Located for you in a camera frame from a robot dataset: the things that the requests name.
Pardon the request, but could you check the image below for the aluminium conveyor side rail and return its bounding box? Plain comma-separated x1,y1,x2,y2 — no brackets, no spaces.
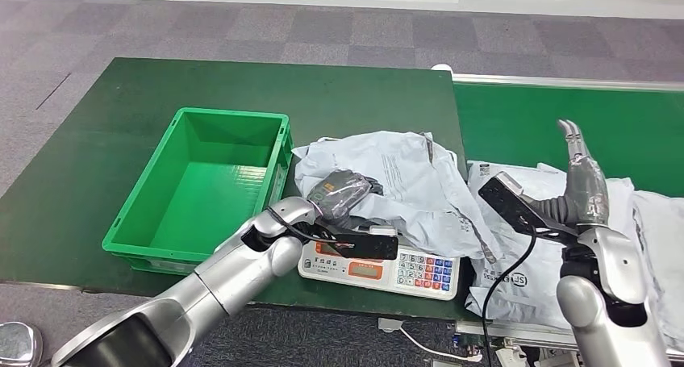
454,320,684,361
451,74,684,94

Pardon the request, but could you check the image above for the white power cable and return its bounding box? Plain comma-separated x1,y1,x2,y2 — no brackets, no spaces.
398,327,483,365

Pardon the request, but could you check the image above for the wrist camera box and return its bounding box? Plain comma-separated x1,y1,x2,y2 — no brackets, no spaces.
478,171,579,244
315,223,401,262

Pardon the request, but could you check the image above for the green plastic crate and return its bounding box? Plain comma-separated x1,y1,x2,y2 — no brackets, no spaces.
101,106,296,277

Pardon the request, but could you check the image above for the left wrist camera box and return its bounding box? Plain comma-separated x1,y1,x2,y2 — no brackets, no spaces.
315,223,401,262

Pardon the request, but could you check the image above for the shiny chrome round object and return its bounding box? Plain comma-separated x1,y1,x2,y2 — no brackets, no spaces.
0,321,44,367

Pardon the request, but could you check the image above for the green conveyor belt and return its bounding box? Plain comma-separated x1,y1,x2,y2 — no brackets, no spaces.
453,84,684,199

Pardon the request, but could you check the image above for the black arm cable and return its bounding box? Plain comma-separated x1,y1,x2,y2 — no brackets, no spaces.
265,206,355,248
481,224,539,367

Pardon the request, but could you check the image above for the dark green table mat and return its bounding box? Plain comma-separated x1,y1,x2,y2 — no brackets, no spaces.
0,57,490,323

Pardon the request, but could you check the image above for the plain grey parcel bag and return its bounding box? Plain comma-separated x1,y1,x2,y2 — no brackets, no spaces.
632,190,684,352

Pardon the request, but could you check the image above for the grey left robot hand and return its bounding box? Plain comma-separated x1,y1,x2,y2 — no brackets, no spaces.
307,169,385,231

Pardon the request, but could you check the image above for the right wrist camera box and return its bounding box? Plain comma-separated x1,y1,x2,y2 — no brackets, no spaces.
478,171,579,244

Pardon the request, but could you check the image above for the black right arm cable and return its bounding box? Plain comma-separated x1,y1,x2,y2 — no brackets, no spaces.
481,224,539,367

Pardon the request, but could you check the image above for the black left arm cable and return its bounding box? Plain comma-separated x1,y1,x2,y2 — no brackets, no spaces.
265,206,355,248

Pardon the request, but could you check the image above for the grey SF Express parcel bag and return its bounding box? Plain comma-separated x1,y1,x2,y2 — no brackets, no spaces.
465,160,638,332

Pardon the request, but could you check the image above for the white electronic weighing scale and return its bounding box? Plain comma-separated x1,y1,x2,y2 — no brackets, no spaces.
297,223,461,302

